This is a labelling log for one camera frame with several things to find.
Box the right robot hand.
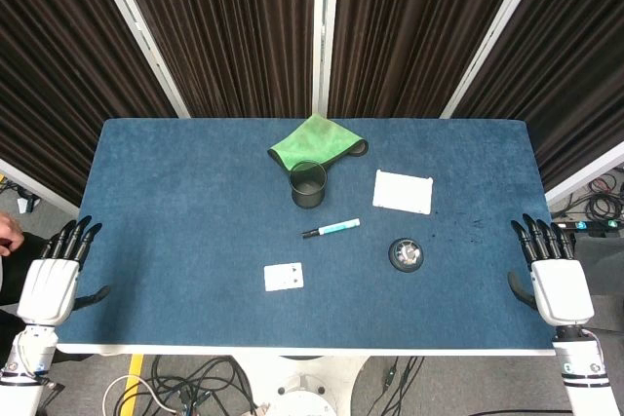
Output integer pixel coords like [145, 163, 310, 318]
[507, 212, 596, 326]

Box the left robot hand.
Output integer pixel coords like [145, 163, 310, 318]
[17, 214, 111, 326]

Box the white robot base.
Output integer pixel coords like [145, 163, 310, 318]
[231, 354, 374, 416]

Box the person's hand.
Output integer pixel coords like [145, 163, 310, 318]
[0, 212, 24, 257]

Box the black power strip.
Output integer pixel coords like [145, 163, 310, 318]
[555, 220, 624, 238]

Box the white rectangular card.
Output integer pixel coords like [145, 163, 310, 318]
[371, 169, 435, 216]

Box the teal white marker pen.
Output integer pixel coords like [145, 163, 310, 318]
[300, 217, 362, 241]

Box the blue table mat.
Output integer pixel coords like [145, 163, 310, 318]
[57, 117, 557, 351]

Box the black mesh pen cup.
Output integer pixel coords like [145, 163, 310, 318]
[289, 160, 328, 211]

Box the green microfiber cloth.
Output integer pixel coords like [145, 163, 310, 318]
[266, 113, 370, 170]

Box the dark pleated curtain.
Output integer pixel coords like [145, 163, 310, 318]
[0, 0, 624, 208]

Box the white cable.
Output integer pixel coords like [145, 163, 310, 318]
[101, 374, 196, 416]

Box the black cable bundle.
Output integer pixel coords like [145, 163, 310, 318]
[145, 355, 259, 416]

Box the white wall socket plate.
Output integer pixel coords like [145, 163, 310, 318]
[263, 261, 305, 293]

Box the white partition post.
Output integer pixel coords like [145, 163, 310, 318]
[85, 0, 191, 119]
[438, 0, 557, 120]
[311, 0, 341, 116]

